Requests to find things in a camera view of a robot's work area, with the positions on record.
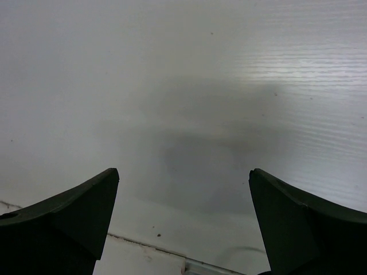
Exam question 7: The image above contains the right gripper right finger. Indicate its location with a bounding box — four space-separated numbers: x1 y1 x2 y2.
249 168 366 274

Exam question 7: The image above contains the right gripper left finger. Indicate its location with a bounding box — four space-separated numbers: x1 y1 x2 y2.
1 168 119 274

